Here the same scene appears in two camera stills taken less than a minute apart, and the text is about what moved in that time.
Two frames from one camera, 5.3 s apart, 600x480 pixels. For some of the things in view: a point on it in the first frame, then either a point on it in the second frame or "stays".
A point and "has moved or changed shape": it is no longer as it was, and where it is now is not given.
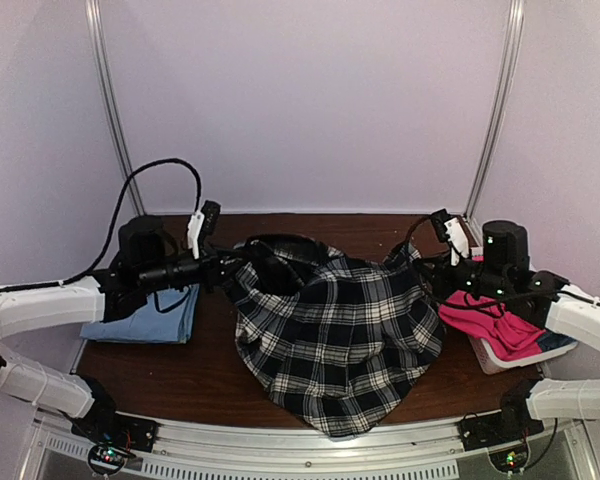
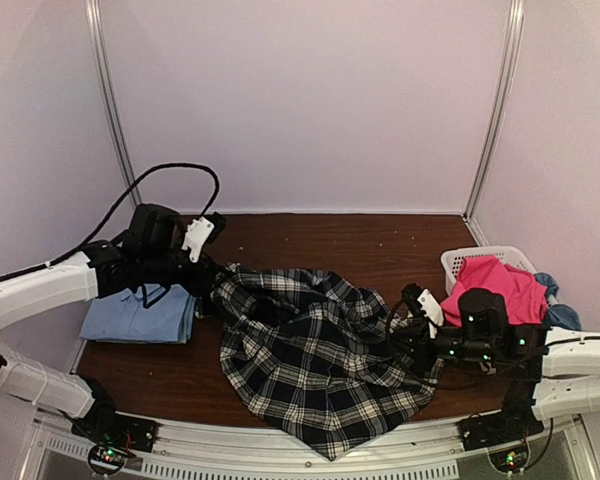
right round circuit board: x=510 y=460 stays
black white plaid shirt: x=333 y=339 has moved or changed shape
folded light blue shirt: x=168 y=317 stays
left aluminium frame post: x=95 y=25 stays
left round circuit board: x=106 y=458 stays
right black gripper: x=439 y=279 -> x=418 y=352
